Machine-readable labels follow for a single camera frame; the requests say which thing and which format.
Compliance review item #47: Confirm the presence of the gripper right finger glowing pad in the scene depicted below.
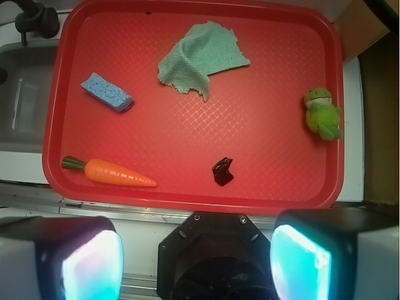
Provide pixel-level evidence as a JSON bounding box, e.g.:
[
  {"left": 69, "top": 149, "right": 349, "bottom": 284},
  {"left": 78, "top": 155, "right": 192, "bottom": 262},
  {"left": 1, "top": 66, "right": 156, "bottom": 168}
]
[{"left": 270, "top": 208, "right": 399, "bottom": 299}]

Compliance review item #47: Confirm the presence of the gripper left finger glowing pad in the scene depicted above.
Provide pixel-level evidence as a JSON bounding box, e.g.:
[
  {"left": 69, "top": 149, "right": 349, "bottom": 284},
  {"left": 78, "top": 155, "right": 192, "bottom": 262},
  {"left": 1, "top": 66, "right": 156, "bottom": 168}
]
[{"left": 1, "top": 216, "right": 124, "bottom": 299}]

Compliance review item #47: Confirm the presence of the blue sponge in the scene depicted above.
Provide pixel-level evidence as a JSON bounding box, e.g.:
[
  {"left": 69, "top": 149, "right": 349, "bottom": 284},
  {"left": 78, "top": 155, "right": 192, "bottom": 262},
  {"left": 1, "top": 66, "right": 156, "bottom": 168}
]
[{"left": 81, "top": 72, "right": 134, "bottom": 113}]

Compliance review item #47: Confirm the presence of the orange toy carrot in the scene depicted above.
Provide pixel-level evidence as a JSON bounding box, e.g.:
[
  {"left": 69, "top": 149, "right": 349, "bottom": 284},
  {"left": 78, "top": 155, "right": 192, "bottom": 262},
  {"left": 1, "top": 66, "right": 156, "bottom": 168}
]
[{"left": 61, "top": 156, "right": 158, "bottom": 188}]

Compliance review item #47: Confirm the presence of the red plastic tray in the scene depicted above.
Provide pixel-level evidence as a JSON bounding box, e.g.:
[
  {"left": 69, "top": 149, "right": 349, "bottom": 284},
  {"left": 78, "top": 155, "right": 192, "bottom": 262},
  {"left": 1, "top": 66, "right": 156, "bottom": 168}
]
[{"left": 42, "top": 1, "right": 344, "bottom": 216}]

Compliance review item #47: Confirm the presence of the dark crumpled wrapper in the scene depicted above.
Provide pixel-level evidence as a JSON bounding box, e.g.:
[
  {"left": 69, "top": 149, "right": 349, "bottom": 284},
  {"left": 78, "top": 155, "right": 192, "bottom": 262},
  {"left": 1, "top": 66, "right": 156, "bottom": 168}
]
[{"left": 212, "top": 157, "right": 234, "bottom": 186}]

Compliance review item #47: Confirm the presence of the green plush frog toy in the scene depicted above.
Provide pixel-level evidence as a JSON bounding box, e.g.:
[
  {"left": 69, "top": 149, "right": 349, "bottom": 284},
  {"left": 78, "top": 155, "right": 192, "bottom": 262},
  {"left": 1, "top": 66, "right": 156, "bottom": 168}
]
[{"left": 303, "top": 87, "right": 344, "bottom": 141}]

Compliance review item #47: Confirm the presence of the grey sink basin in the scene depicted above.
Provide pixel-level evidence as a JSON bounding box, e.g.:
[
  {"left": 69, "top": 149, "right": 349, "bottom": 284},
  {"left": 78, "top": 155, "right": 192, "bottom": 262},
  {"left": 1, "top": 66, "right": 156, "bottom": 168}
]
[{"left": 1, "top": 39, "right": 59, "bottom": 153}]

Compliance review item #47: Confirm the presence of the black faucet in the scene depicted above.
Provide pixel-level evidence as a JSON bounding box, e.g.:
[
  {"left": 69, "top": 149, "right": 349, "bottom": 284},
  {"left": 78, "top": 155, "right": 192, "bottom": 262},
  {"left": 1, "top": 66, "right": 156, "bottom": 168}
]
[{"left": 15, "top": 2, "right": 60, "bottom": 46}]

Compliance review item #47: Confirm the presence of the green cloth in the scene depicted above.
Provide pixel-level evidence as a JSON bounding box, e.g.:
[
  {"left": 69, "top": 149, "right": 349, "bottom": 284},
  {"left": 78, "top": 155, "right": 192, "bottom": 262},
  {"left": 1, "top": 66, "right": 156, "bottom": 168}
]
[{"left": 157, "top": 21, "right": 251, "bottom": 102}]

